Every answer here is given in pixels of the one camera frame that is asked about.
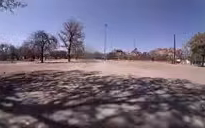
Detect tall pale pole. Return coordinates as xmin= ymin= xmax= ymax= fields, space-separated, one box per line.
xmin=103 ymin=23 xmax=109 ymax=61

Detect brown dirt ground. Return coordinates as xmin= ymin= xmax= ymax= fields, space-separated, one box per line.
xmin=0 ymin=59 xmax=205 ymax=128

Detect tall bare tree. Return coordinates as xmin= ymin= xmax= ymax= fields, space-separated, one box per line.
xmin=57 ymin=19 xmax=86 ymax=63

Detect distant row of trees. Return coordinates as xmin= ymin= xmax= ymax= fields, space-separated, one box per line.
xmin=106 ymin=47 xmax=185 ymax=62
xmin=0 ymin=43 xmax=28 ymax=62

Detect dark pole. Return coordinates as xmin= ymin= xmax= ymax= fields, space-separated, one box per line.
xmin=172 ymin=33 xmax=177 ymax=65

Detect green leafy tree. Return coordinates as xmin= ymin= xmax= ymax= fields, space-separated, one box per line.
xmin=186 ymin=31 xmax=205 ymax=68

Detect overhanging tree branches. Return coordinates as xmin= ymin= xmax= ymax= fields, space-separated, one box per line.
xmin=0 ymin=0 xmax=28 ymax=13

